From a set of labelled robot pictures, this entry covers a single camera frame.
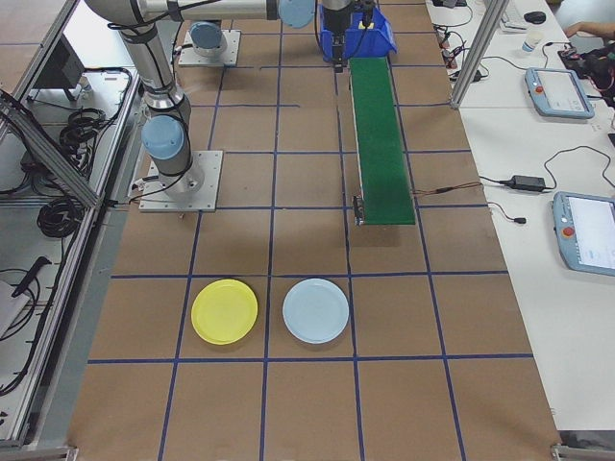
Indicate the white keyboard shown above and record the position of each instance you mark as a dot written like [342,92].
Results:
[514,14]

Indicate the aluminium corner bar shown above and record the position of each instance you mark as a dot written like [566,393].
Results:
[583,453]
[38,453]

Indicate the V-shaped metal bar frame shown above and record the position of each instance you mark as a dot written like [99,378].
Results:
[48,153]

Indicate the aluminium profile post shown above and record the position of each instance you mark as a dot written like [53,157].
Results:
[473,57]

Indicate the blue plastic storage bin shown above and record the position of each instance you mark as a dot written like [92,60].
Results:
[379,43]

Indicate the black power adapter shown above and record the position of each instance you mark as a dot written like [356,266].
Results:
[526,181]

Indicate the green conveyor belt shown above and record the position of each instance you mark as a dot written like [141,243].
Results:
[384,168]

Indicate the person forearm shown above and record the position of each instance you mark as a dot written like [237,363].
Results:
[596,30]

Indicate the yellow plate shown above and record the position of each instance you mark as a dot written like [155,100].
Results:
[225,312]

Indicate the blue grey teach pendant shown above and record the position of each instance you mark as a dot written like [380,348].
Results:
[588,230]
[559,91]

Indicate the small black adapter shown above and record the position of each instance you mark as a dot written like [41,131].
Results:
[473,75]

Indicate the white paper cup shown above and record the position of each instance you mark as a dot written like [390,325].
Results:
[532,42]

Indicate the black box device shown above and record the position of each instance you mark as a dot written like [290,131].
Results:
[62,67]

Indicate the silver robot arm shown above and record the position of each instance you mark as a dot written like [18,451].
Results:
[206,38]
[161,86]

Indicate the light blue plate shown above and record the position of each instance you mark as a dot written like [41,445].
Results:
[315,311]

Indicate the white square base plate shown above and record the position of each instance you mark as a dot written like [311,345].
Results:
[211,192]
[233,48]

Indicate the black computer mouse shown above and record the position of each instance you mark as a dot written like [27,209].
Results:
[534,16]

